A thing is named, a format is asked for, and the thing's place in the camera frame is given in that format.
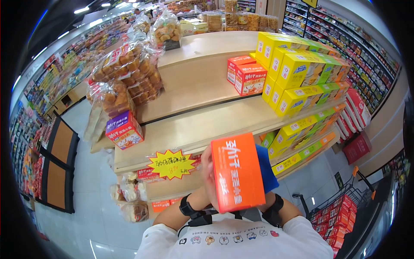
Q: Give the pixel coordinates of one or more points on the tiered wooden display stand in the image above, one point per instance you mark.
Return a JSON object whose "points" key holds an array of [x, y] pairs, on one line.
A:
{"points": [[200, 81]]}

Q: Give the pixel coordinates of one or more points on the black framed wooden panels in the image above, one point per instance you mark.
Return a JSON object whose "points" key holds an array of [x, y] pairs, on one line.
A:
{"points": [[58, 165]]}

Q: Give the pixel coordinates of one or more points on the yellow starburst price sign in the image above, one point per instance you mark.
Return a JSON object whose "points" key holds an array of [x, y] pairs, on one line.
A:
{"points": [[171, 163]]}

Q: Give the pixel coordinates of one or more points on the pale flat bread bag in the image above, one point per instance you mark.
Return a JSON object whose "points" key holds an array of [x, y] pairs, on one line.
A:
{"points": [[94, 123]]}

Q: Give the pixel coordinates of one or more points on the bag of white buns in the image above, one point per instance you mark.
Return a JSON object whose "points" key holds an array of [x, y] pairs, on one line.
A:
{"points": [[129, 189]]}

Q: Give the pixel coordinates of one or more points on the purple and red box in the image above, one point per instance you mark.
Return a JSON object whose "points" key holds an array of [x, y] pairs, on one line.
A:
{"points": [[124, 131]]}

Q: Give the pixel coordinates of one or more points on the person's body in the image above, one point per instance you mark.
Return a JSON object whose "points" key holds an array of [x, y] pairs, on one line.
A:
{"points": [[236, 241]]}

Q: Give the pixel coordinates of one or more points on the small orange red box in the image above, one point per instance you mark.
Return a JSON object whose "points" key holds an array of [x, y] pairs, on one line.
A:
{"points": [[237, 66], [250, 79]]}

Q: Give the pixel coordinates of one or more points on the display of biscuit tubs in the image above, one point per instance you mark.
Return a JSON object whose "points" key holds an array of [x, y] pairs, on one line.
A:
{"points": [[239, 17]]}

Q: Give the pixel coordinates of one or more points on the row of orange boxes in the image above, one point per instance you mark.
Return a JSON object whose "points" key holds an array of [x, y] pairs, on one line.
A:
{"points": [[163, 205]]}

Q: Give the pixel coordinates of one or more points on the blue snack box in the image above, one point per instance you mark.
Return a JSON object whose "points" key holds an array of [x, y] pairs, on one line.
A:
{"points": [[267, 168]]}

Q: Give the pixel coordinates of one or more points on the person's right hand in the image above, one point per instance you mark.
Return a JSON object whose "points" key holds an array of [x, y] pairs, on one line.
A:
{"points": [[267, 200]]}

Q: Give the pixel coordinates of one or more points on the bag of sliced bread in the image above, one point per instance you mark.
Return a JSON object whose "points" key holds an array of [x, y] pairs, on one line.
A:
{"points": [[135, 212]]}

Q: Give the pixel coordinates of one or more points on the person's left hand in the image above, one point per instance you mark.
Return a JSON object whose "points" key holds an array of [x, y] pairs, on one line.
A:
{"points": [[207, 174]]}

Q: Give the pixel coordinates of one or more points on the stack of red white packets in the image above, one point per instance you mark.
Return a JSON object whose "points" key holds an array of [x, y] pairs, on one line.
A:
{"points": [[354, 111]]}

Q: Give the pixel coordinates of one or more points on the pile of red cartons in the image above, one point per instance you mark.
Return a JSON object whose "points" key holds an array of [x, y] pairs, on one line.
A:
{"points": [[336, 221]]}

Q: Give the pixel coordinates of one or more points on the black wrist band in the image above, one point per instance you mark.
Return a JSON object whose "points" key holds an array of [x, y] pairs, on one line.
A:
{"points": [[274, 208], [188, 207]]}

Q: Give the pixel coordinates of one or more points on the shopping cart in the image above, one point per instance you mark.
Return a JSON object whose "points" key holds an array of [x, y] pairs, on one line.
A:
{"points": [[339, 200]]}

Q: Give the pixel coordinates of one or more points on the full shop shelf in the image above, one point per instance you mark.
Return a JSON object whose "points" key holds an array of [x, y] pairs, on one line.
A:
{"points": [[58, 74], [352, 45]]}

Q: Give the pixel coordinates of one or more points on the large orange snack box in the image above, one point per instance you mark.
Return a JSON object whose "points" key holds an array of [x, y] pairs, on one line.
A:
{"points": [[237, 171]]}

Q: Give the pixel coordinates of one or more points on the large bag of bread rolls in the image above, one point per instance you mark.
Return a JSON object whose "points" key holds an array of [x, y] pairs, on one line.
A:
{"points": [[129, 66]]}

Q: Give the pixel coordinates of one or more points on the red carton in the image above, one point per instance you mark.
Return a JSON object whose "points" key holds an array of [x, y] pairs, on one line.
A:
{"points": [[357, 148]]}

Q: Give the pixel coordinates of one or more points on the low wooden counter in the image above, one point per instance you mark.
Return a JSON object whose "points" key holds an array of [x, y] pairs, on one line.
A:
{"points": [[66, 98]]}

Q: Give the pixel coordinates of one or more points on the stack of yellow green cartons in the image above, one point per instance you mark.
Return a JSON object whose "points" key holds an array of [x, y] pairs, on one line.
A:
{"points": [[297, 74]]}

